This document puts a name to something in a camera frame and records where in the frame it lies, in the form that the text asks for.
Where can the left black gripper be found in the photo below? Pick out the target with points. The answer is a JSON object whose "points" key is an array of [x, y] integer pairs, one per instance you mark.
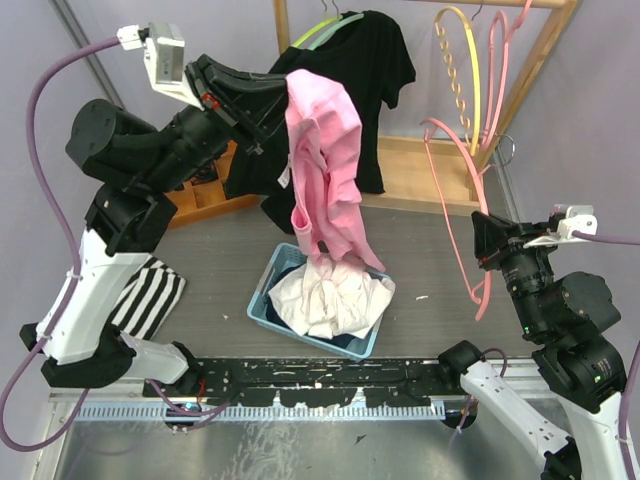
{"points": [[250, 116]]}

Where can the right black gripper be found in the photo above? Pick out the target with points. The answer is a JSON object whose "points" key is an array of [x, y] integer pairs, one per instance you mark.
{"points": [[492, 236]]}

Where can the salmon pink metal hanger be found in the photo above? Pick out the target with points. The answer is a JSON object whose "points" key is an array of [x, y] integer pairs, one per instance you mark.
{"points": [[480, 294]]}

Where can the yellow hanger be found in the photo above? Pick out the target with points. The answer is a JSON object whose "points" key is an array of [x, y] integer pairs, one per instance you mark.
{"points": [[469, 116]]}

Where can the pink t shirt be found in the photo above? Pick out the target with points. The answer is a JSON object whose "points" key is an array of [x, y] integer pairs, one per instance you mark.
{"points": [[324, 138]]}

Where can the white t shirt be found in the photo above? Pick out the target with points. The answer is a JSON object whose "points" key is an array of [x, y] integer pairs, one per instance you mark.
{"points": [[324, 298]]}

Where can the pink plastic hanger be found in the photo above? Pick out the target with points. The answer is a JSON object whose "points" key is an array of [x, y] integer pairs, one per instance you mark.
{"points": [[496, 84]]}

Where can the mint green hanger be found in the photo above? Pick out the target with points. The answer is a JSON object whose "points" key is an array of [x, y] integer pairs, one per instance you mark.
{"points": [[345, 20]]}

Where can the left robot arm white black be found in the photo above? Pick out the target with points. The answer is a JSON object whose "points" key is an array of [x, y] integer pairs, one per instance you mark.
{"points": [[137, 166]]}

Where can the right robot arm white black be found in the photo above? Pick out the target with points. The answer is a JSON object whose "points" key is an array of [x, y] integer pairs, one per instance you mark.
{"points": [[566, 318]]}

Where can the lime green hanger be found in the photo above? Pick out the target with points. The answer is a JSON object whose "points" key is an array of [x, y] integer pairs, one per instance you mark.
{"points": [[326, 21]]}

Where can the black t shirt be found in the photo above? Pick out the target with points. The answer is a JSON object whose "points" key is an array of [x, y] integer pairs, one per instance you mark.
{"points": [[369, 57]]}

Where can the wooden clothes rack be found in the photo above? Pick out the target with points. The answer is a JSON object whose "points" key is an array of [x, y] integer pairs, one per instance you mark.
{"points": [[405, 169]]}

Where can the orange wooden divider tray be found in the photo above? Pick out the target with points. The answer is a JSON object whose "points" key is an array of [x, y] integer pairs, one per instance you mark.
{"points": [[201, 201]]}

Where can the black white striped cloth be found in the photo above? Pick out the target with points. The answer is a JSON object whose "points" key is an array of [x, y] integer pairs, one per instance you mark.
{"points": [[147, 299]]}

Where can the light blue plastic basket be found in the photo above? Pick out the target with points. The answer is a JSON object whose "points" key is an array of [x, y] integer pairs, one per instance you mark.
{"points": [[286, 257]]}

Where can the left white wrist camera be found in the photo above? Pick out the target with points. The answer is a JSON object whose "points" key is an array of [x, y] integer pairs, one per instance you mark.
{"points": [[163, 56]]}

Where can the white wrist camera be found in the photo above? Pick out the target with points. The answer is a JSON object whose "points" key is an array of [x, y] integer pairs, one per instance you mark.
{"points": [[566, 222], [163, 56]]}

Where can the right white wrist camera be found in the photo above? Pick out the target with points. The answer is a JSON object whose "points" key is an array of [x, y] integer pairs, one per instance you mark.
{"points": [[566, 222]]}

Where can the black mounting base plate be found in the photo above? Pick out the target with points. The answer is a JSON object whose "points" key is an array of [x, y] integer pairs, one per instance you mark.
{"points": [[315, 383]]}

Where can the aluminium rail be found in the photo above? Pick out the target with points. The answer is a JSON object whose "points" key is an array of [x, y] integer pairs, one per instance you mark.
{"points": [[133, 400]]}

